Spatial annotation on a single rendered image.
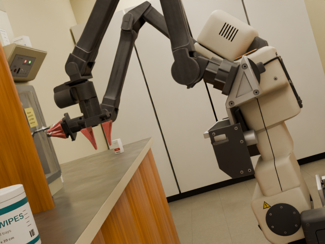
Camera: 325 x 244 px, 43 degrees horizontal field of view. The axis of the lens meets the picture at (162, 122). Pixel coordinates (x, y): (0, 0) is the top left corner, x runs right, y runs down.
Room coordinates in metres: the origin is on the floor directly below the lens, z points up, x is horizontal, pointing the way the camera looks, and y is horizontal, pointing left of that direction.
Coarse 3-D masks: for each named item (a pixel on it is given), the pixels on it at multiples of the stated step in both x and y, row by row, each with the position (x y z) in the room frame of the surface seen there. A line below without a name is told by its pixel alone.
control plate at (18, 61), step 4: (16, 56) 1.47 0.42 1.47; (20, 56) 1.50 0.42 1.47; (24, 56) 1.53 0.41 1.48; (28, 56) 1.56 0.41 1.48; (16, 60) 1.48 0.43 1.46; (20, 60) 1.51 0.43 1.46; (24, 60) 1.55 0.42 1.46; (28, 60) 1.58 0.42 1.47; (32, 60) 1.62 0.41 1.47; (12, 64) 1.46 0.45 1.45; (16, 64) 1.50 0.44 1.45; (20, 64) 1.53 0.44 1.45; (24, 64) 1.56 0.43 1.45; (28, 64) 1.60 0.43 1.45; (32, 64) 1.64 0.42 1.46; (12, 68) 1.48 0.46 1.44; (16, 68) 1.52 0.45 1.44; (24, 68) 1.58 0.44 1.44; (28, 68) 1.62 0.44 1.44; (12, 72) 1.50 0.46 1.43; (16, 72) 1.53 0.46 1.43; (20, 72) 1.57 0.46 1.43; (24, 72) 1.60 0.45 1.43; (28, 72) 1.64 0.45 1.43; (16, 76) 1.55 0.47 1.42; (20, 76) 1.59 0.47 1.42; (24, 76) 1.62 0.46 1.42
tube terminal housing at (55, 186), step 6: (0, 12) 1.69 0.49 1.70; (0, 18) 1.67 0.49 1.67; (6, 18) 1.73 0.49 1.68; (0, 24) 1.65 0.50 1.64; (6, 24) 1.71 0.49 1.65; (6, 30) 1.68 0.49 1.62; (0, 36) 1.61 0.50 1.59; (12, 36) 1.72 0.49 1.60; (12, 42) 1.70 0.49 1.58; (18, 84) 1.63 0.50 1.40; (24, 84) 1.69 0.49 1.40; (60, 180) 1.74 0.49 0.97; (54, 186) 1.65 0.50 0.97; (60, 186) 1.71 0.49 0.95; (54, 192) 1.63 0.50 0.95
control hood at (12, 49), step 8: (8, 48) 1.42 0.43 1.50; (16, 48) 1.44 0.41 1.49; (24, 48) 1.50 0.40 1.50; (32, 48) 1.57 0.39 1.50; (8, 56) 1.42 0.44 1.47; (32, 56) 1.60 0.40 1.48; (40, 56) 1.68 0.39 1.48; (8, 64) 1.44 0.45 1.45; (40, 64) 1.72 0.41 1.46; (32, 72) 1.68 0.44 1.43; (16, 80) 1.60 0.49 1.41; (24, 80) 1.67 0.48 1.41
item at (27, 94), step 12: (24, 96) 1.61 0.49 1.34; (36, 96) 1.73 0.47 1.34; (24, 108) 1.58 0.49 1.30; (36, 108) 1.69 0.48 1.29; (36, 120) 1.65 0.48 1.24; (36, 132) 1.61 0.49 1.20; (36, 144) 1.58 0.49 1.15; (48, 144) 1.69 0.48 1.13; (48, 156) 1.65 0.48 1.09; (48, 168) 1.62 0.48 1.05; (60, 168) 1.74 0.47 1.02; (48, 180) 1.58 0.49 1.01
